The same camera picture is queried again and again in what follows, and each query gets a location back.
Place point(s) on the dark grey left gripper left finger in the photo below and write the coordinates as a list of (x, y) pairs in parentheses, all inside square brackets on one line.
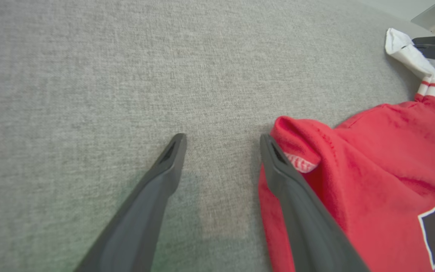
[(142, 219)]

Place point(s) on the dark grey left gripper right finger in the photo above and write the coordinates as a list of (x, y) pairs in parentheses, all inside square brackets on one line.
[(308, 226)]

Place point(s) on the red and white jersey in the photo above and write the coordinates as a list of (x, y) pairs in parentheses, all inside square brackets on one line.
[(372, 170)]

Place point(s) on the grey fabric sofa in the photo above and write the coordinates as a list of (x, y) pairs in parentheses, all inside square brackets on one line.
[(108, 75)]

